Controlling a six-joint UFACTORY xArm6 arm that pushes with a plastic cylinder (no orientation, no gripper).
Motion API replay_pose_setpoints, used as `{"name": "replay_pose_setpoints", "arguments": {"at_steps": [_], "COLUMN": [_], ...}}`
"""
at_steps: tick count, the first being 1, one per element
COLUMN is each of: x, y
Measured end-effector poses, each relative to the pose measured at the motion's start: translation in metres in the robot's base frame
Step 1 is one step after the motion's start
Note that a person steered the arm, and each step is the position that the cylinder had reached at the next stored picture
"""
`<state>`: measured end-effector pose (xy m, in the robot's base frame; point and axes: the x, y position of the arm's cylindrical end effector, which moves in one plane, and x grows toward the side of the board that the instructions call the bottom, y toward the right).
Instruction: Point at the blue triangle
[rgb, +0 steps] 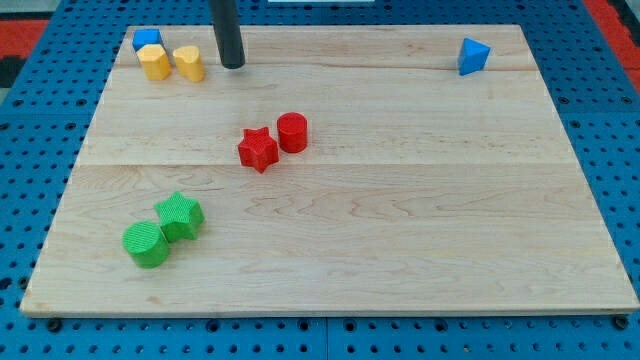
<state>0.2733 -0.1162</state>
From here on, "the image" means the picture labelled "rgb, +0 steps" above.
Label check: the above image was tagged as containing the blue triangle block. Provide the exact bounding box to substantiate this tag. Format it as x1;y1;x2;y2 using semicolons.
457;38;491;76

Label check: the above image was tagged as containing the light wooden board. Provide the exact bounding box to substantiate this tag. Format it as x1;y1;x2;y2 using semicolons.
21;25;639;318

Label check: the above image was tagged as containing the red cylinder block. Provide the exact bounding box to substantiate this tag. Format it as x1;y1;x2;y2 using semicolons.
276;112;308;153

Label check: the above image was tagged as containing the red star block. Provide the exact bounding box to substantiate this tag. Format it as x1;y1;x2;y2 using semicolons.
238;127;279;173

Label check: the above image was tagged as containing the green star block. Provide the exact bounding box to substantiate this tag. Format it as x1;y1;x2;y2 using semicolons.
154;191;205;243

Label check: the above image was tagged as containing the black cylindrical pointer rod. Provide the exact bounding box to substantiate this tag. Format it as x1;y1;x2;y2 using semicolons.
208;0;245;69

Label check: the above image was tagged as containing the yellow heart block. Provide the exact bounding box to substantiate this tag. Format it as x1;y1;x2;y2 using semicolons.
173;45;206;82

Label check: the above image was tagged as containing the green cylinder block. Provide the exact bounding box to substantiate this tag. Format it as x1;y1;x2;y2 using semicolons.
122;221;169;269

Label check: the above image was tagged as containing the yellow pentagon block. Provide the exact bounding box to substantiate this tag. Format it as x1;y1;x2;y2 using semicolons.
136;44;172;81

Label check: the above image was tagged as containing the blue cube block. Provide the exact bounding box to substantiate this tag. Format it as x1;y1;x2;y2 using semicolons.
132;28;165;52

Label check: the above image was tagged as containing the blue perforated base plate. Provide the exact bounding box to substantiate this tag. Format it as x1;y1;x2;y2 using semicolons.
1;0;639;359

